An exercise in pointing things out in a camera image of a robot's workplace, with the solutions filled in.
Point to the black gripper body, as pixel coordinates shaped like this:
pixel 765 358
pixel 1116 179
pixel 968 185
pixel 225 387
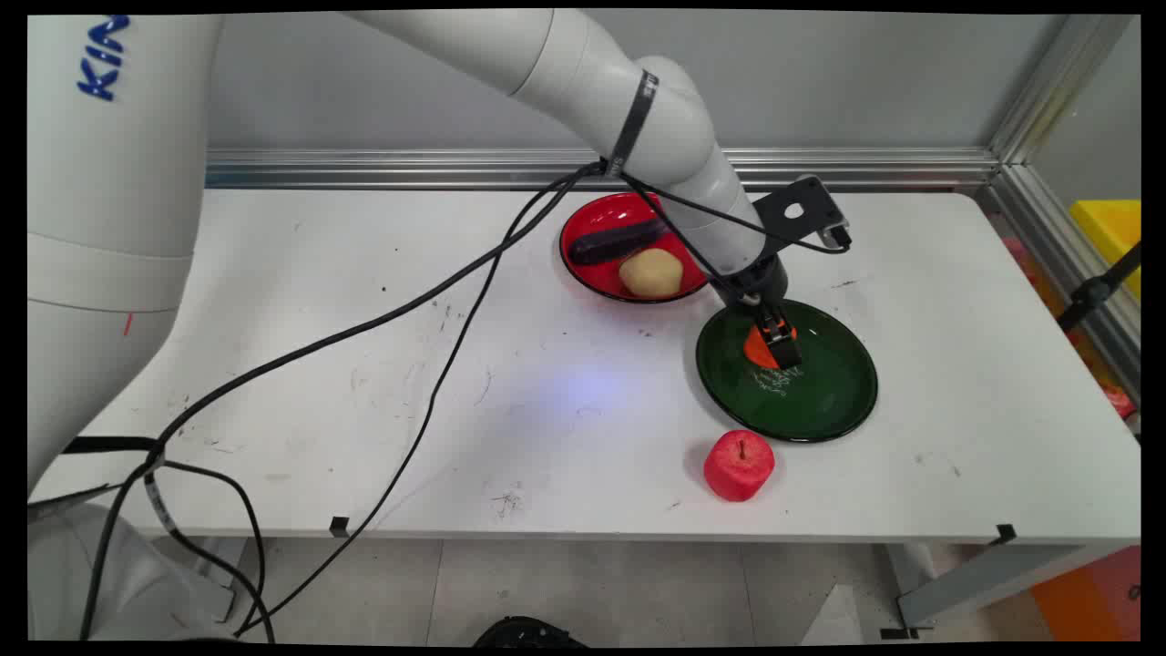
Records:
pixel 752 281

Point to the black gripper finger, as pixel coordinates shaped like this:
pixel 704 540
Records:
pixel 783 344
pixel 761 319

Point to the orange toy fruit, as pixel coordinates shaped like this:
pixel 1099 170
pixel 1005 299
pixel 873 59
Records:
pixel 756 346

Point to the dark purple toy eggplant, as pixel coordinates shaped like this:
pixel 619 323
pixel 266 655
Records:
pixel 619 241

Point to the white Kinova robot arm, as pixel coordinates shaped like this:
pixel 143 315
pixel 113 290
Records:
pixel 109 228

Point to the dark green plate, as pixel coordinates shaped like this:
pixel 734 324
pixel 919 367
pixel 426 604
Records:
pixel 820 392

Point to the pale yellow toy potato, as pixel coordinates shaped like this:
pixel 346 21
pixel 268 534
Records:
pixel 650 273

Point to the red toy apple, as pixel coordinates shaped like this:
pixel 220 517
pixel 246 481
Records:
pixel 738 466

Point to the red plate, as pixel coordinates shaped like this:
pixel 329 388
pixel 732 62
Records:
pixel 594 273

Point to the black tape marker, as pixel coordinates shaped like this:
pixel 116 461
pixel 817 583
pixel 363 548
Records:
pixel 340 527
pixel 1006 534

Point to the grey table leg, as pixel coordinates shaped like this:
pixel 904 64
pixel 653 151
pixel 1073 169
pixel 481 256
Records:
pixel 984 579

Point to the small red object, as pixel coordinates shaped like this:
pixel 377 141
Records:
pixel 1119 401

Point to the yellow plastic bin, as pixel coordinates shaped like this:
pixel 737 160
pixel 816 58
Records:
pixel 1113 232

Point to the black object on floor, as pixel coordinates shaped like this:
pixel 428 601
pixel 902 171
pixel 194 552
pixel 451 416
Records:
pixel 528 633

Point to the orange box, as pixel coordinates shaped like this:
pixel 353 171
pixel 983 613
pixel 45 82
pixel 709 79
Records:
pixel 1093 601

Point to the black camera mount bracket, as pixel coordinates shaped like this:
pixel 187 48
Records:
pixel 802 211

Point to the side aluminium frame rail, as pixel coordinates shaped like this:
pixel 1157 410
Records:
pixel 1066 264

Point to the horizontal aluminium frame rail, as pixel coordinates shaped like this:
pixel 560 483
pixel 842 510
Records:
pixel 455 169

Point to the aluminium frame corner post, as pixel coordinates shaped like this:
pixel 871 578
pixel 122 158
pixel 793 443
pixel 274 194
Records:
pixel 1057 87

